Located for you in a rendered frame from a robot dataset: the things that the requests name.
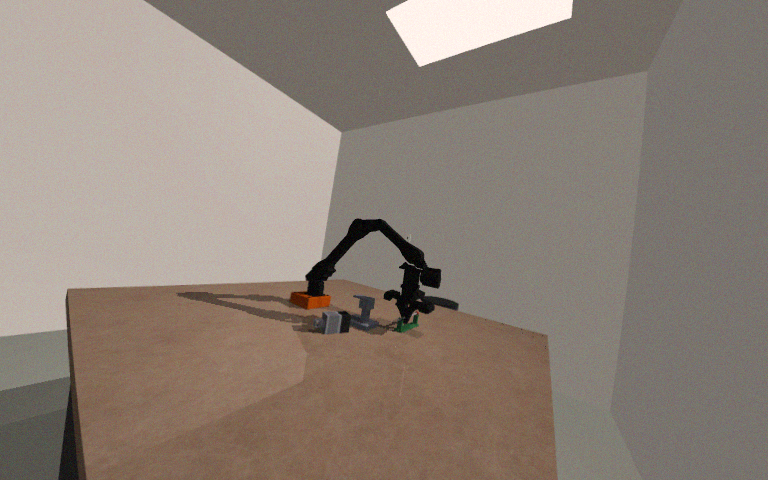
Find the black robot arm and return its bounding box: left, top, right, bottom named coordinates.
left=304, top=219, right=441, bottom=297

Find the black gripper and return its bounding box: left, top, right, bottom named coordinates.
left=384, top=282, right=435, bottom=324

